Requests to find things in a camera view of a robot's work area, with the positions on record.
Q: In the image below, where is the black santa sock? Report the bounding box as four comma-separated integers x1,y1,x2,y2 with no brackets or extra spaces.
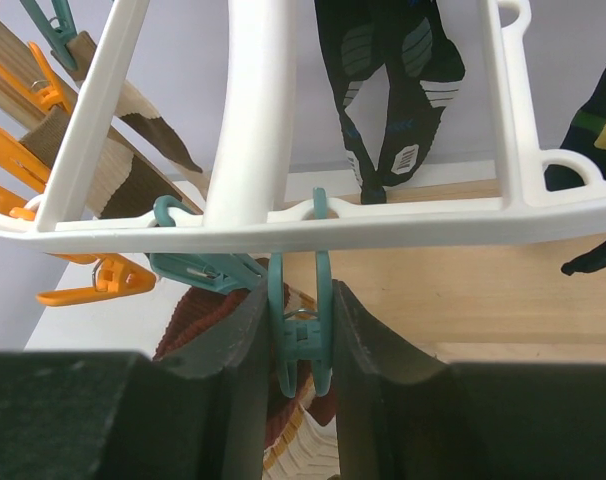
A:
561,67,606,276

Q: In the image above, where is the teal clothes peg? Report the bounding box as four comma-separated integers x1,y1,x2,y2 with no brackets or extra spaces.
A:
148,195,268,296
265,186,334,399

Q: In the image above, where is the black blue sport sock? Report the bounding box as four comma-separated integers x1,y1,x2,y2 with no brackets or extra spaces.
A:
374,1,465,186

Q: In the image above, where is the brown cream striped sock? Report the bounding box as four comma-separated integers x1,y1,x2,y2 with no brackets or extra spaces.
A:
17,30,205,219

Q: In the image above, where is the orange clothes peg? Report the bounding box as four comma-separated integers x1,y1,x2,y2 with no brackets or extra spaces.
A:
36,253,157,307

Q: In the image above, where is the wooden hanging rack frame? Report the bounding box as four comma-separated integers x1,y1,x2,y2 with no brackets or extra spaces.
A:
0,14,606,363

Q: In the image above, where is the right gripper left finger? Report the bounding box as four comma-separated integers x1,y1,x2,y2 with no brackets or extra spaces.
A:
0,287,270,479

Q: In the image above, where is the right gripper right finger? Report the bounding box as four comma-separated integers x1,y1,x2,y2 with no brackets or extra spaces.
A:
332,281,606,479

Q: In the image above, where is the white round clip hanger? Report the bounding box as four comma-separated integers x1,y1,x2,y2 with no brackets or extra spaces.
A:
0,1,606,253

